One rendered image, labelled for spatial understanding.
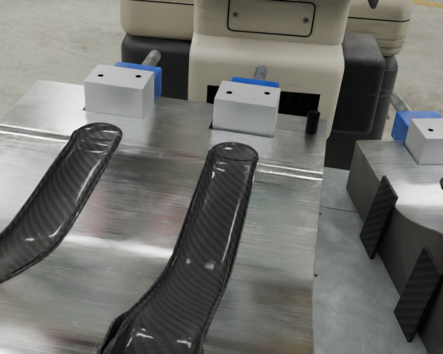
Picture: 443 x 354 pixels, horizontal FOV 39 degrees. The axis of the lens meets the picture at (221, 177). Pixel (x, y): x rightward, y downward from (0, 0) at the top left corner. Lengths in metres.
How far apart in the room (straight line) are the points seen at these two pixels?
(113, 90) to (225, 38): 0.43
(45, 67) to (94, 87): 2.29
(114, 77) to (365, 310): 0.27
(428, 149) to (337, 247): 0.12
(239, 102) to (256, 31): 0.44
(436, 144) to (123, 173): 0.27
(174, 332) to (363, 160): 0.32
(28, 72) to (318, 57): 1.99
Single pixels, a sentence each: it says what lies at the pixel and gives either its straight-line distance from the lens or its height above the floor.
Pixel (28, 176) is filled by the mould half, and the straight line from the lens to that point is 0.47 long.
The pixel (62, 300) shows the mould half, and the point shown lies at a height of 0.92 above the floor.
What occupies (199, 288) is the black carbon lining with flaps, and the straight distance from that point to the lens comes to 0.37.
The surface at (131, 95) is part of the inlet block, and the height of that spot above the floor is 0.91.
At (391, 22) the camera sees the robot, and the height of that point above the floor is 0.76.
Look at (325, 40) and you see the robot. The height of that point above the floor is 0.81.
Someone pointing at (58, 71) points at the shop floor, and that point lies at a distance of 2.78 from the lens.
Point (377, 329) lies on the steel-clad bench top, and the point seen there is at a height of 0.80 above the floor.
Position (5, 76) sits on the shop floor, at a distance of 2.76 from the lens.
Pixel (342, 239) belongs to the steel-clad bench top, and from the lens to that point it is 0.56.
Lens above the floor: 1.14
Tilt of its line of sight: 34 degrees down
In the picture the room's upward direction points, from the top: 4 degrees clockwise
